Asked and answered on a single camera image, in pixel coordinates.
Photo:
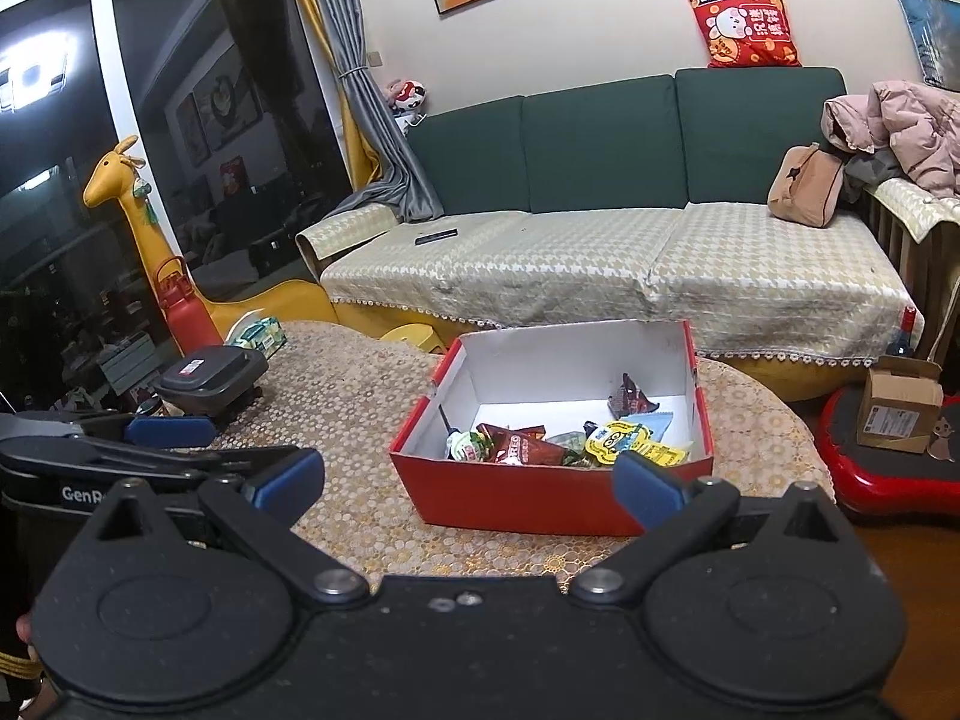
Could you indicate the yellow curtain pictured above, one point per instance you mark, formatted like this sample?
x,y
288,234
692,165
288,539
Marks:
x,y
352,135

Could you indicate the small jelly cup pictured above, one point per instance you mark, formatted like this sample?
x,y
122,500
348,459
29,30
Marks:
x,y
469,448

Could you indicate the red cardboard box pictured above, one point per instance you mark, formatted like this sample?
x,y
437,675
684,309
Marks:
x,y
525,499

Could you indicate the green silver snack packet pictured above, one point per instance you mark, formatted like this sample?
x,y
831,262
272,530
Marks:
x,y
568,444

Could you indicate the red water bottle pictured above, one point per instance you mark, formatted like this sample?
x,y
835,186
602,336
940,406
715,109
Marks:
x,y
187,315

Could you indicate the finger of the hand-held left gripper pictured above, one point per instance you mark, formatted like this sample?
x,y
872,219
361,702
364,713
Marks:
x,y
169,431
210,463

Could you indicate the red wall poster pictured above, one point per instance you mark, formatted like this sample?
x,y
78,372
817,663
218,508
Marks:
x,y
742,26

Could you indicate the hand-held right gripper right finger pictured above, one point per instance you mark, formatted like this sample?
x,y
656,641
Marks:
x,y
649,487

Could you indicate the black phone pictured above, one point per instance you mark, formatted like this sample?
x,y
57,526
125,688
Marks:
x,y
436,237

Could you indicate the wooden side sofa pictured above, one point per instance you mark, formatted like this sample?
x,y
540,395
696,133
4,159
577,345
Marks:
x,y
900,277

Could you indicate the black lidded appliance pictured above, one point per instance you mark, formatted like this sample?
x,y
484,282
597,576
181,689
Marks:
x,y
210,379

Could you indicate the grey curtain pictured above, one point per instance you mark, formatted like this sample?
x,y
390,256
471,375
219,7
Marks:
x,y
375,127

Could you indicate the dark grey garment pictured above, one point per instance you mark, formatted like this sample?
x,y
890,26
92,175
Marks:
x,y
870,176

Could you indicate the dark glass bottle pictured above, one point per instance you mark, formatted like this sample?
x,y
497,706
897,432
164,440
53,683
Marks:
x,y
902,337

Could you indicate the tan bag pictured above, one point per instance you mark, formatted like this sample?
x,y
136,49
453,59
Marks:
x,y
806,187

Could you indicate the yellow plastic stool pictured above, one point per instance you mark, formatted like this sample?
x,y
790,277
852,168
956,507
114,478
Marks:
x,y
412,337

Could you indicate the gold floral tablecloth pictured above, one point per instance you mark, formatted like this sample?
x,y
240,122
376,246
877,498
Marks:
x,y
360,405

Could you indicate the pink white plush toy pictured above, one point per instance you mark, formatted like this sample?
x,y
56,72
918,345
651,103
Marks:
x,y
406,96

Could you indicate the pink down jacket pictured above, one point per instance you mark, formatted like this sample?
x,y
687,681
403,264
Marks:
x,y
907,127

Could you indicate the yellow snack packet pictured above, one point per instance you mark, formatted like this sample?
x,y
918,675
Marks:
x,y
615,444

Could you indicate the brown foil snack packet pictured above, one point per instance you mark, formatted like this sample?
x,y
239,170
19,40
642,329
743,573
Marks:
x,y
630,397
525,450

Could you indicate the brown cardboard box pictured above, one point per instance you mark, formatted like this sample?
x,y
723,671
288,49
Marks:
x,y
896,409

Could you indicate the beige checked sofa cover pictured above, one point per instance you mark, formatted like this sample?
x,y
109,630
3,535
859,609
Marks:
x,y
562,262

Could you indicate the glass sliding door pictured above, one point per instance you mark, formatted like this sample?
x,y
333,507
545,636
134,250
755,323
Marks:
x,y
187,90

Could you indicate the green tissue pack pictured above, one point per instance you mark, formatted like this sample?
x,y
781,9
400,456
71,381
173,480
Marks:
x,y
255,334

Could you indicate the red black fitness platform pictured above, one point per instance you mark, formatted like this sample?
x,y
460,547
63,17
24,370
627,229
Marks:
x,y
885,476

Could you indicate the green sofa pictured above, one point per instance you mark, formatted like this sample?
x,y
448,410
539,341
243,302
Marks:
x,y
600,142

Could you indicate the yellow giraffe toy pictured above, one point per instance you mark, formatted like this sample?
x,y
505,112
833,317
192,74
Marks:
x,y
146,240

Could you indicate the beige armrest cover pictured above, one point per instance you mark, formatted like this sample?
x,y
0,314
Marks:
x,y
922,210

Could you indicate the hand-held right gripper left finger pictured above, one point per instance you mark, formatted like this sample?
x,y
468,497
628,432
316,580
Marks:
x,y
289,487

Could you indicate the blue white snack packet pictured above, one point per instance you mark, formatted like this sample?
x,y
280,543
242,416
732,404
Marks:
x,y
649,424

